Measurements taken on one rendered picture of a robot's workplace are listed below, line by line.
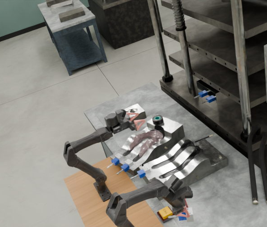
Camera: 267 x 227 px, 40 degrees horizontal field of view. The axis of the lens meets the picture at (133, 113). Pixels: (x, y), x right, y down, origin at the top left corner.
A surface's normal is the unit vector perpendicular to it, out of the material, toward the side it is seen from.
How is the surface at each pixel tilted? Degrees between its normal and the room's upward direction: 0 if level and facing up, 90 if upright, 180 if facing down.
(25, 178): 0
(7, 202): 0
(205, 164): 90
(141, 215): 0
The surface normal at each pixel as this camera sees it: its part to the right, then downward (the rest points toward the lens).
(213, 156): -0.23, -0.81
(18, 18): 0.32, 0.45
